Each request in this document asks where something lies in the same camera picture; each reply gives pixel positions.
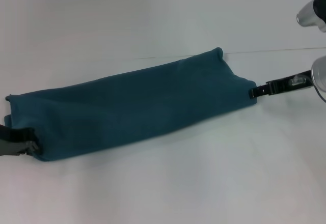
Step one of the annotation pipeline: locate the right gripper cable with connector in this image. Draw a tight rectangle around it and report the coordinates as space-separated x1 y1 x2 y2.
288 75 326 102

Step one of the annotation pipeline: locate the dark teal blue shirt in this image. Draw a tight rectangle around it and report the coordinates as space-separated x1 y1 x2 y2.
4 46 257 162

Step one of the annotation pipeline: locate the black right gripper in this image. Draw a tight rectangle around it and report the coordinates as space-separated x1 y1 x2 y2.
249 68 313 99

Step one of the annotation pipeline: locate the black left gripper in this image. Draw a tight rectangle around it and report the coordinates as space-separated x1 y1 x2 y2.
0 124 41 157

